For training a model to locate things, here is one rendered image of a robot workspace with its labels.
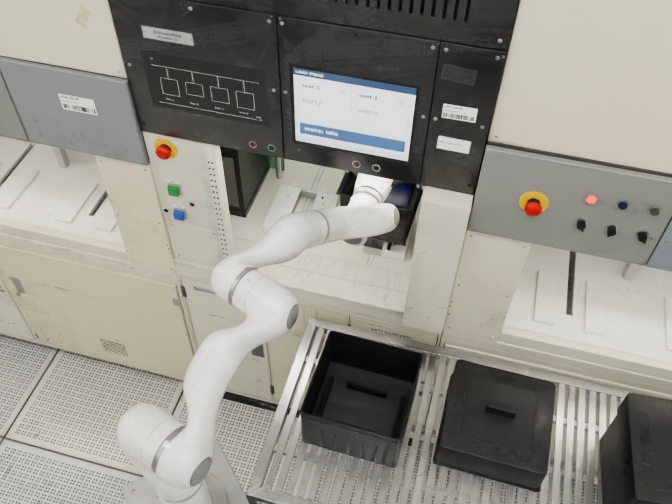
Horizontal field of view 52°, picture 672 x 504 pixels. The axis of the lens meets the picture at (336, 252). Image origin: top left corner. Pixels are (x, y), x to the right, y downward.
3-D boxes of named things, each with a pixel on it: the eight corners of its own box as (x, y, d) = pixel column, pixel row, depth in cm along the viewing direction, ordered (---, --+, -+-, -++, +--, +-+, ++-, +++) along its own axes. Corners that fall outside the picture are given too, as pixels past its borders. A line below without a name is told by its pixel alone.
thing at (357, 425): (329, 360, 212) (329, 328, 199) (417, 384, 207) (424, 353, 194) (300, 441, 195) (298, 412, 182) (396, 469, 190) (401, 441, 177)
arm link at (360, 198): (376, 191, 190) (346, 193, 194) (362, 225, 182) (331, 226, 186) (385, 214, 195) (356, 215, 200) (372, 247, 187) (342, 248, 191)
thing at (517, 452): (432, 463, 191) (438, 442, 181) (450, 373, 210) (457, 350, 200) (540, 493, 186) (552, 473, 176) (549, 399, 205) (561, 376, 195)
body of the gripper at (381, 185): (349, 203, 200) (360, 178, 207) (383, 212, 198) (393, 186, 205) (350, 185, 194) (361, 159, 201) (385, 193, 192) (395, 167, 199)
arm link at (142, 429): (180, 513, 163) (162, 471, 145) (123, 469, 170) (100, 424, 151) (214, 472, 169) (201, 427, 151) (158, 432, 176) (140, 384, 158)
